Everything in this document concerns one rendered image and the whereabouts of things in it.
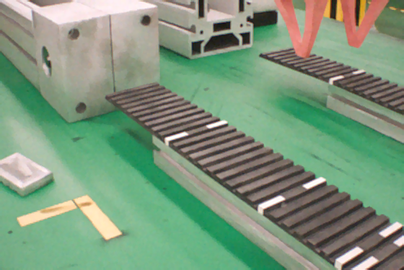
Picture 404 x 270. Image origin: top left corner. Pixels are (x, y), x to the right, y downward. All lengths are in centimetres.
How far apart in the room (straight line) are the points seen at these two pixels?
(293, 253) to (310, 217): 2
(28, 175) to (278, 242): 19
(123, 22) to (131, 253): 24
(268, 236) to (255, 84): 28
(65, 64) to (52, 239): 18
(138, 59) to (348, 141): 21
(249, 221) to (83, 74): 23
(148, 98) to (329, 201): 20
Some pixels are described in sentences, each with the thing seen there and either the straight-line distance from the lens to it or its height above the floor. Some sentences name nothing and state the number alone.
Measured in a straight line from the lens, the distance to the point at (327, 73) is 50.
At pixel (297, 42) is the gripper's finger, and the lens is 48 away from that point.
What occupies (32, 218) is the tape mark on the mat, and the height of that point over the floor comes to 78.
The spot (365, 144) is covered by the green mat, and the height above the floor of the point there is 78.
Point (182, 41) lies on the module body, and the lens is 63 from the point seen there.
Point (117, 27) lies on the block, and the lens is 47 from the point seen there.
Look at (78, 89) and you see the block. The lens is 47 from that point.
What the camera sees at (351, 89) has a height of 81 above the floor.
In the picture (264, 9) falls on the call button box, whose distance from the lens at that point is 79.
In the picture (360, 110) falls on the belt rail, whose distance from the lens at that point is 47.
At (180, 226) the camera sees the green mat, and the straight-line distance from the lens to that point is 32.
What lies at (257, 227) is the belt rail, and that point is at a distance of 30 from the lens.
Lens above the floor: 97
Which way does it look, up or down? 26 degrees down
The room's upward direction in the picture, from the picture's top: 1 degrees counter-clockwise
